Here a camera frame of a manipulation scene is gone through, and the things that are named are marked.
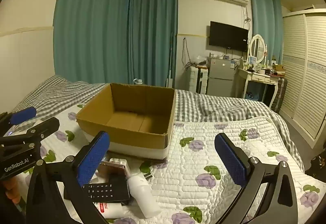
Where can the dark patterned suitcase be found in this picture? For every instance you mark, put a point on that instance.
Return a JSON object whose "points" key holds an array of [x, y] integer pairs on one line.
{"points": [[280, 94]]}

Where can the white mop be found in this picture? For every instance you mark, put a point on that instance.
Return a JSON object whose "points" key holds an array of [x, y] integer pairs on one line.
{"points": [[170, 81]]}

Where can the small white box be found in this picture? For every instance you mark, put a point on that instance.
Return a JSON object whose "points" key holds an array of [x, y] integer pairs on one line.
{"points": [[121, 161]]}

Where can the brown wallet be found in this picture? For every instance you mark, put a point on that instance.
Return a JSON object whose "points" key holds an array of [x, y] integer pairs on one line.
{"points": [[112, 170]]}

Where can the white floral quilt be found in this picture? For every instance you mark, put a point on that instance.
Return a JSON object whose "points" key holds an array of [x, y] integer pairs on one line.
{"points": [[198, 157]]}

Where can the small cardboard box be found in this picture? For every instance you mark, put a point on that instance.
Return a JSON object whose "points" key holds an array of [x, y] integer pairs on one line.
{"points": [[279, 69]]}

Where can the brown cardboard box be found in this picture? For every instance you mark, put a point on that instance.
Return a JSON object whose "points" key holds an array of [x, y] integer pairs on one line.
{"points": [[142, 140]]}

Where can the small black clip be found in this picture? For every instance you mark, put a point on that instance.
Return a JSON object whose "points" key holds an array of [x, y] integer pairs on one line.
{"points": [[147, 176]]}

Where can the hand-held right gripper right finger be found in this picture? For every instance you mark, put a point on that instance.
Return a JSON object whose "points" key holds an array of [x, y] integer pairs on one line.
{"points": [[230, 160]]}

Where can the wide teal curtain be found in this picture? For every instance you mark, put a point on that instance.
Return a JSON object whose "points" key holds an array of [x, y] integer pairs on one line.
{"points": [[89, 23]]}

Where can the grey checked bed sheet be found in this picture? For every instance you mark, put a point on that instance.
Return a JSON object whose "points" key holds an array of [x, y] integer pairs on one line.
{"points": [[216, 107]]}

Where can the black wall television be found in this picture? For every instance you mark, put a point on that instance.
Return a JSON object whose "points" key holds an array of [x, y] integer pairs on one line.
{"points": [[228, 35]]}

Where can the white louvred wardrobe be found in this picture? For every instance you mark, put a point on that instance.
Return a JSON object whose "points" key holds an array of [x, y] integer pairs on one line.
{"points": [[305, 73]]}

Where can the person's left hand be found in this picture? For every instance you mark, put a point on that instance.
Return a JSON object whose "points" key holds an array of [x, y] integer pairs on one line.
{"points": [[11, 189]]}

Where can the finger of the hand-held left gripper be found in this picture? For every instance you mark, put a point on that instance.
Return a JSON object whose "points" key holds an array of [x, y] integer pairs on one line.
{"points": [[44, 126], [23, 115]]}

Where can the grey small fridge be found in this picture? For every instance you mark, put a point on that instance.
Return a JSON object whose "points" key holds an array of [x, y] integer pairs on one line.
{"points": [[220, 76]]}

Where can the white bottle red label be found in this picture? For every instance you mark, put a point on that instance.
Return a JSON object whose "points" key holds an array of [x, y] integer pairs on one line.
{"points": [[112, 210]]}

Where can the white drawer cabinet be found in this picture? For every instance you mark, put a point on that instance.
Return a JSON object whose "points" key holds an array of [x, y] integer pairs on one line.
{"points": [[197, 79]]}

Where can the plain white bottle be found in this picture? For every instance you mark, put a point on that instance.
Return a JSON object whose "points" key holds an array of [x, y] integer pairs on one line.
{"points": [[142, 193]]}

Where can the white dressing table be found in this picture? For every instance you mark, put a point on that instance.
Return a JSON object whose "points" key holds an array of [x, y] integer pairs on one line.
{"points": [[259, 77]]}

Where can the narrow teal curtain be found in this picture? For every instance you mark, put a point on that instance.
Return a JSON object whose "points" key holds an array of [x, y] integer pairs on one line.
{"points": [[264, 17]]}

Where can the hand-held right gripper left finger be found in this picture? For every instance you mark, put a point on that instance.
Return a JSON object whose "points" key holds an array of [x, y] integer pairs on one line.
{"points": [[93, 160]]}

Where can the teal corner curtain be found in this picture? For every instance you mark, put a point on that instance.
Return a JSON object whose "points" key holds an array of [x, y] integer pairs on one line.
{"points": [[152, 35]]}

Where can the white oval mirror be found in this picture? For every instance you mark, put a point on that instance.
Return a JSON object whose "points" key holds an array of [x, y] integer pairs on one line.
{"points": [[257, 47]]}

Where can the dark patterned cloth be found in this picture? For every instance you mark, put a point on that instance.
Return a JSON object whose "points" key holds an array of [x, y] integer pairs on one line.
{"points": [[317, 165]]}

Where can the black keypad device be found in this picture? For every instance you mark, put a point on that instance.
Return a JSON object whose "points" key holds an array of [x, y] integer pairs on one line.
{"points": [[109, 192]]}

